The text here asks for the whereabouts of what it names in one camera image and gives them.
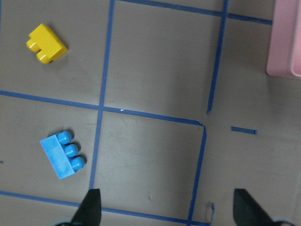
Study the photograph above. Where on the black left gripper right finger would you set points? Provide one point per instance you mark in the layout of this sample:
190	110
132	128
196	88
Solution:
247	212

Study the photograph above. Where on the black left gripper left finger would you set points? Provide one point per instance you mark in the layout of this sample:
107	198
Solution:
89	212

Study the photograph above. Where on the blue toy block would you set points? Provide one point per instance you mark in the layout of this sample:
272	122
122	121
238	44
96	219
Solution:
62	154

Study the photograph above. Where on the pink plastic box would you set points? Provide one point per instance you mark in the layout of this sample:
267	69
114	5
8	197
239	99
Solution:
284	58

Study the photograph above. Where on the yellow toy block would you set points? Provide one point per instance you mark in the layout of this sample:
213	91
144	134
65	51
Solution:
46	44

